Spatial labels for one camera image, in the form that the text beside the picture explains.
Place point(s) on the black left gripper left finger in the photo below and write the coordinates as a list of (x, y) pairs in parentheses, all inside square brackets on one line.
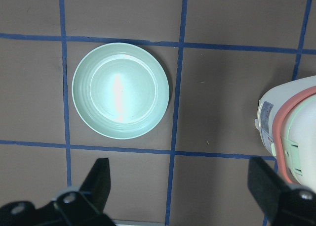
[(82, 207)]

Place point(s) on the far green plate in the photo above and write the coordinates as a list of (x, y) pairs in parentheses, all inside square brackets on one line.
[(120, 91)]

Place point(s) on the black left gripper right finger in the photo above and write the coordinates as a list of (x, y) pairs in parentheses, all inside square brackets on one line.
[(283, 204)]

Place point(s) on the white rice cooker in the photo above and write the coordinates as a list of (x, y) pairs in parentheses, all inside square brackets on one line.
[(286, 121)]

